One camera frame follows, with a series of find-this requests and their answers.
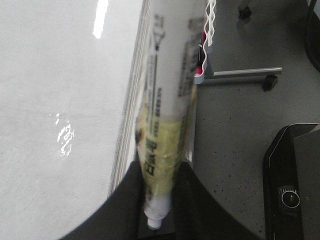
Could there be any white whiteboard marker with tape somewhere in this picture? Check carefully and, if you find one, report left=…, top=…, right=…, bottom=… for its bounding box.
left=135, top=0, right=208, bottom=230

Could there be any white whiteboard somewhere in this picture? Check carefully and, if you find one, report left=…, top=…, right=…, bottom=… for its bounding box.
left=0, top=0, right=196, bottom=240

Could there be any white wire marker tray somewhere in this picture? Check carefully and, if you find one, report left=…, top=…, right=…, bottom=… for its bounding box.
left=194, top=0, right=217, bottom=83

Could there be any black caster wheel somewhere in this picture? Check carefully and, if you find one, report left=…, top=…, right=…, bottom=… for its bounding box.
left=261, top=75, right=278, bottom=92

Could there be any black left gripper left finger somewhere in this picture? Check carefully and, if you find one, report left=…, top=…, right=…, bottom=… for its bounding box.
left=62, top=161, right=144, bottom=240

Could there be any red marker in basket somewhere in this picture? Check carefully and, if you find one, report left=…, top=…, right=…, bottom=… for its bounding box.
left=195, top=32, right=206, bottom=75

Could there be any black robot base unit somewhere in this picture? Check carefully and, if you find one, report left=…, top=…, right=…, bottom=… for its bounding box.
left=262, top=123, right=317, bottom=240

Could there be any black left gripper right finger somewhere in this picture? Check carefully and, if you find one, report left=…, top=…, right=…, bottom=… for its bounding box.
left=172, top=162, right=259, bottom=240

